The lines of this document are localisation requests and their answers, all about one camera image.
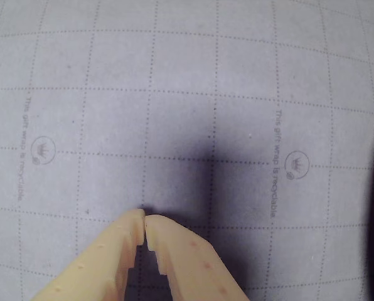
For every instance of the gridded gift wrap paper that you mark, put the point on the gridded gift wrap paper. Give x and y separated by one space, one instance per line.
143 94

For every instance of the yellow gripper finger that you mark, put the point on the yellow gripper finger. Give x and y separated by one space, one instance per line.
190 263
102 260

